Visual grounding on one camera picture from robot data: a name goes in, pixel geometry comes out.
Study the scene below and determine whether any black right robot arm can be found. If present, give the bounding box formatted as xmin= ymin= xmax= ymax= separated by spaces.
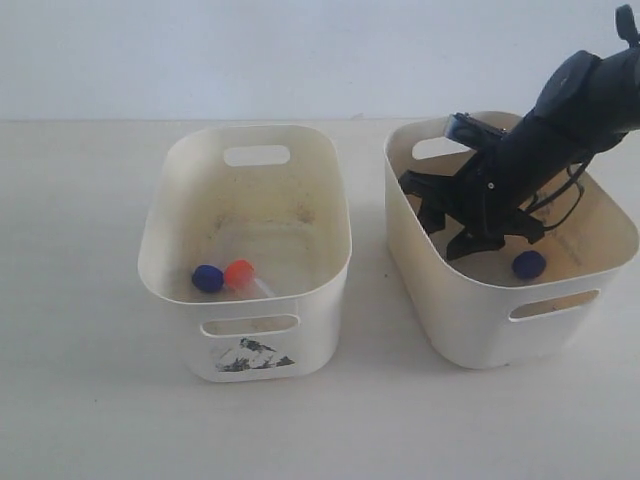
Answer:
xmin=398 ymin=4 xmax=639 ymax=261

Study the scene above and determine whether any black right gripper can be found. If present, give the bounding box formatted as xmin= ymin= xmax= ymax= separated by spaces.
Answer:
xmin=399 ymin=124 xmax=590 ymax=261

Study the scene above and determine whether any orange-capped clear tube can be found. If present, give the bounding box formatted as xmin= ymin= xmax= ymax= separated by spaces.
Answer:
xmin=223 ymin=259 xmax=275 ymax=299

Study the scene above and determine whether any cream plastic bin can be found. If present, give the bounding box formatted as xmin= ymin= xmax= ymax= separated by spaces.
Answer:
xmin=384 ymin=117 xmax=639 ymax=369
xmin=137 ymin=124 xmax=352 ymax=382

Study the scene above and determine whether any blue-capped tube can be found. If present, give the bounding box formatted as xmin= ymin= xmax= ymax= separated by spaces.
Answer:
xmin=191 ymin=264 xmax=224 ymax=293
xmin=511 ymin=250 xmax=547 ymax=280

